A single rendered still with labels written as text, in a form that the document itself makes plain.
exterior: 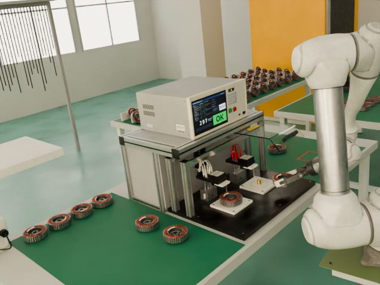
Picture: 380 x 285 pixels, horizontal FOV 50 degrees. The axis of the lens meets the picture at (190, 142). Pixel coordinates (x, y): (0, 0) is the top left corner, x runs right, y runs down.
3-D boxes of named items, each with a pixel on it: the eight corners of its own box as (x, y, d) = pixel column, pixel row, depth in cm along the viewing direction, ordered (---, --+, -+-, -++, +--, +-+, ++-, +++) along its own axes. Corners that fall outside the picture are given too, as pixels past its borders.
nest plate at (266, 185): (279, 183, 218) (279, 181, 217) (263, 194, 208) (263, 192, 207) (255, 177, 228) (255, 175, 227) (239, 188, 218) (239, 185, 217)
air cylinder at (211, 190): (217, 195, 212) (216, 186, 210) (208, 201, 207) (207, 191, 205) (210, 193, 216) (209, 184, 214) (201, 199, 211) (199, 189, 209)
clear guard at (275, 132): (304, 137, 213) (304, 125, 211) (280, 151, 197) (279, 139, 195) (252, 128, 235) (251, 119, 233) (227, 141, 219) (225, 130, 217)
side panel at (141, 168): (168, 210, 207) (159, 151, 197) (163, 212, 205) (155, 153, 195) (133, 197, 226) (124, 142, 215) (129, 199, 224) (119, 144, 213)
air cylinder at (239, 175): (245, 178, 228) (244, 169, 226) (237, 183, 223) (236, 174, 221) (237, 176, 232) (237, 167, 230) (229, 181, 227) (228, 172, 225)
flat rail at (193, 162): (262, 130, 229) (262, 125, 228) (186, 169, 187) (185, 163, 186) (260, 129, 229) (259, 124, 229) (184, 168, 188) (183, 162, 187)
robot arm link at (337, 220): (375, 253, 143) (313, 261, 142) (354, 236, 159) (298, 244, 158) (361, 28, 133) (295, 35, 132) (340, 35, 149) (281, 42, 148)
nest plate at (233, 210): (253, 202, 202) (252, 199, 201) (234, 215, 192) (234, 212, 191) (228, 194, 212) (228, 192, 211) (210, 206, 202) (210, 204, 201)
